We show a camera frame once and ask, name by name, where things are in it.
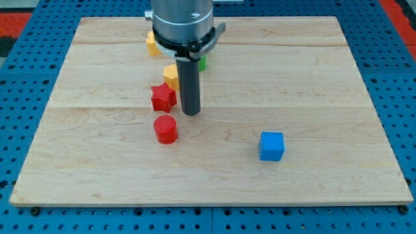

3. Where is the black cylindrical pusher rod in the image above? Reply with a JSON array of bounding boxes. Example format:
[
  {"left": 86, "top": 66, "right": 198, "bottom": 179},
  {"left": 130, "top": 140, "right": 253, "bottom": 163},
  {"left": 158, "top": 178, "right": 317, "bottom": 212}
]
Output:
[{"left": 176, "top": 58, "right": 201, "bottom": 116}]

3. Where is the red cylinder block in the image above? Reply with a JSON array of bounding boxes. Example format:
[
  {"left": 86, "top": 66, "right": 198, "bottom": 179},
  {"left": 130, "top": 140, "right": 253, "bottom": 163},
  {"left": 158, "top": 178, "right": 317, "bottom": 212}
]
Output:
[{"left": 153, "top": 115, "right": 178, "bottom": 144}]

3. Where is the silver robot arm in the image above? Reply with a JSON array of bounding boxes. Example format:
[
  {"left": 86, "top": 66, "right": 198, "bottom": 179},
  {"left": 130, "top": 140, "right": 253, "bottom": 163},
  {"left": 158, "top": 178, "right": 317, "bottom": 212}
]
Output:
[{"left": 146, "top": 0, "right": 224, "bottom": 116}]

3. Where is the wooden board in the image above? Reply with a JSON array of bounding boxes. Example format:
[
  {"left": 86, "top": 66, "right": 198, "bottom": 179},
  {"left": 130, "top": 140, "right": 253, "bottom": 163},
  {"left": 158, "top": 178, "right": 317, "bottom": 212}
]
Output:
[{"left": 10, "top": 16, "right": 413, "bottom": 207}]

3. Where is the green block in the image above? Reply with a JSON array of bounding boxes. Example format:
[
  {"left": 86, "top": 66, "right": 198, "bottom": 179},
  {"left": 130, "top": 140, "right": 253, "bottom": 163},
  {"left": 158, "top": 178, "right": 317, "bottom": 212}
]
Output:
[{"left": 198, "top": 56, "right": 207, "bottom": 72}]

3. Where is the yellow hexagon block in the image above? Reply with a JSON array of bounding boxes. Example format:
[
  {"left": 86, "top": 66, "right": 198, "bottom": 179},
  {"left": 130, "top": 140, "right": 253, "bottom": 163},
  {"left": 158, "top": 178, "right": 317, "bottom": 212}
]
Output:
[{"left": 162, "top": 64, "right": 179, "bottom": 90}]

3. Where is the red star block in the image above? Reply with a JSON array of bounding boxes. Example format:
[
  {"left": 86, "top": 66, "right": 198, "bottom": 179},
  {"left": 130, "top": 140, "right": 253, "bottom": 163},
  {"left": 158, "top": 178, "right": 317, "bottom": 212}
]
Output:
[{"left": 151, "top": 83, "right": 177, "bottom": 113}]

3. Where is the yellow heart block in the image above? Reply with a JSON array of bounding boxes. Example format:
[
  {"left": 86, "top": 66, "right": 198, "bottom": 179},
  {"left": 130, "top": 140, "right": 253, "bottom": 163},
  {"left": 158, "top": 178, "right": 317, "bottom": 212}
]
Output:
[{"left": 146, "top": 31, "right": 161, "bottom": 56}]

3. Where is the blue cube block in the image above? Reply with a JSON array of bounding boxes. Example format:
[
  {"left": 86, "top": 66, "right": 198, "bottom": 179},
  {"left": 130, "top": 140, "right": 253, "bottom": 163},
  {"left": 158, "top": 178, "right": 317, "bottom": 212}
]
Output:
[{"left": 258, "top": 131, "right": 285, "bottom": 161}]

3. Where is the black clamp ring with lever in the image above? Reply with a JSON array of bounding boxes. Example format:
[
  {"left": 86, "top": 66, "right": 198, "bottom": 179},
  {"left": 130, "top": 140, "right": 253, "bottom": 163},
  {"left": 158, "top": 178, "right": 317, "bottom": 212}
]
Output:
[{"left": 151, "top": 22, "right": 226, "bottom": 62}]

